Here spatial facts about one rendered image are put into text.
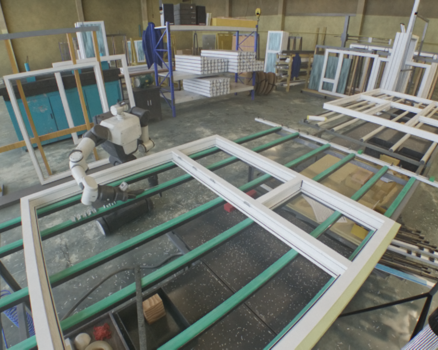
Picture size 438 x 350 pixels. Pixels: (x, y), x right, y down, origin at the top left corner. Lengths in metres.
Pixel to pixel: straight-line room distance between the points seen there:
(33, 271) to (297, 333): 1.01
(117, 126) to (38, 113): 3.47
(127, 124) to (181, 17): 4.29
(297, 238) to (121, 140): 1.30
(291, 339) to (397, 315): 1.53
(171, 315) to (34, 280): 0.60
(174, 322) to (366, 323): 1.42
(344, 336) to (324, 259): 0.99
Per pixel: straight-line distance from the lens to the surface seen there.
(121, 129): 1.78
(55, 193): 1.69
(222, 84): 6.01
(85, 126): 3.92
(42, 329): 1.01
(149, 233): 1.24
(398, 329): 2.25
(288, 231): 1.17
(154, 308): 1.18
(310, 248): 1.14
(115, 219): 2.52
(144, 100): 5.31
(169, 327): 1.25
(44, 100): 5.12
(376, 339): 2.12
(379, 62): 8.02
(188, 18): 5.93
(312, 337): 0.89
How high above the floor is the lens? 1.71
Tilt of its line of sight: 31 degrees down
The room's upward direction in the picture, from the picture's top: straight up
